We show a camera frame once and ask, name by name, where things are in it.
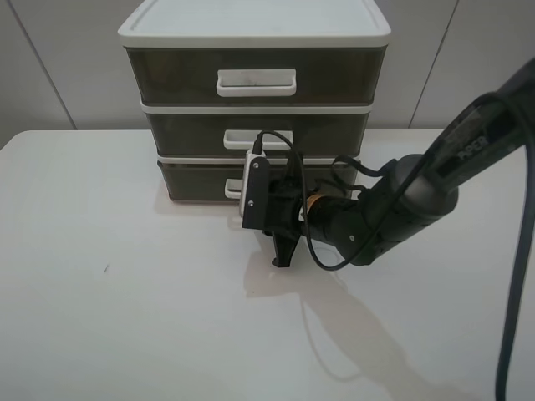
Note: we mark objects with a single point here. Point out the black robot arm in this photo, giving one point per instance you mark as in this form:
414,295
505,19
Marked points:
414,191

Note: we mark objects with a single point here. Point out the dark translucent drawer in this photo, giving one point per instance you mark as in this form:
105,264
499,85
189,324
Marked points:
226,135
324,76
206,183

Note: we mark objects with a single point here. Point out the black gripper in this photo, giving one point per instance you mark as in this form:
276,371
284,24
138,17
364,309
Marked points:
284,202

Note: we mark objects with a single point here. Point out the white plastic drawer cabinet frame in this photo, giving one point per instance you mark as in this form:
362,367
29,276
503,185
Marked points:
255,24

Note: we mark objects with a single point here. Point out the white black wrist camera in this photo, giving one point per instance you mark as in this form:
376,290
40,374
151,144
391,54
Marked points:
254,196

